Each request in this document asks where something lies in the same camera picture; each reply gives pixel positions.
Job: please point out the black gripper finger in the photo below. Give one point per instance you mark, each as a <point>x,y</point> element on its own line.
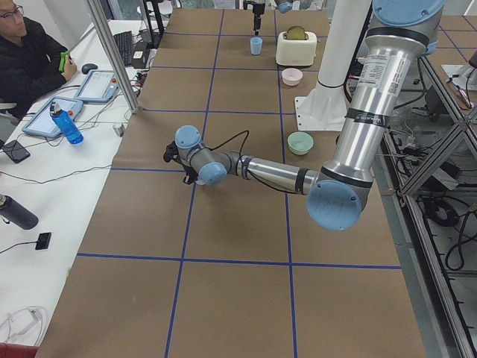
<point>256,24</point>
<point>190,178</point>

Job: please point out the seated person in black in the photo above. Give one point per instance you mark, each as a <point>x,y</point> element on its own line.
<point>30,60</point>

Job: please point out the aluminium frame post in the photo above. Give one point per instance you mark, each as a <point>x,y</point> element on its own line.
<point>106,38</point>

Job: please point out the small black square device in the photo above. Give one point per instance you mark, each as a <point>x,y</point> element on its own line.
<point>43,241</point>

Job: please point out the pink bowl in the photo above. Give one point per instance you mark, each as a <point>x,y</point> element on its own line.
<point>291,76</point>

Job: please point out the black computer mouse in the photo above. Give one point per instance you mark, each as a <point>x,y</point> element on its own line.
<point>86,68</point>

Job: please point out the black smartphone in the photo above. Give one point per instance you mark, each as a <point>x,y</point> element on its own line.
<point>15,151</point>

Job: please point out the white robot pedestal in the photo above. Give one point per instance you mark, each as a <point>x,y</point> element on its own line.
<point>324,108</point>

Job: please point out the cream toaster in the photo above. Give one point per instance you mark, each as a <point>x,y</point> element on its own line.
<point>296,52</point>

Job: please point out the green bowl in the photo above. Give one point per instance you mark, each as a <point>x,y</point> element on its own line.
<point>300,143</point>

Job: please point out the teach pendant near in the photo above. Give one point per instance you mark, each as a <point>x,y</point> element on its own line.
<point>41,123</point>

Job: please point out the teach pendant far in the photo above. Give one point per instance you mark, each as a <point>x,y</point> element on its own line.
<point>99,86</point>

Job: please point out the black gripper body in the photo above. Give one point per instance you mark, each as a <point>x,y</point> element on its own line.
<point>188,177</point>

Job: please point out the teach pendant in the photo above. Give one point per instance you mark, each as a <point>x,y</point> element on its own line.
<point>41,123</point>
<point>99,86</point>

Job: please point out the black keyboard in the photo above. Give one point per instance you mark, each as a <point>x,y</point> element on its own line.
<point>124,44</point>

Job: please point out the black thermos bottle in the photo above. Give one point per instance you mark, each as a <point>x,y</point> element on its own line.
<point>15,213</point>

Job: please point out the blue water bottle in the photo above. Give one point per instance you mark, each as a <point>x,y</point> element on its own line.
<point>63,121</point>

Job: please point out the toast slice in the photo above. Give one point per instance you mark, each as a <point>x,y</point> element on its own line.
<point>296,32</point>

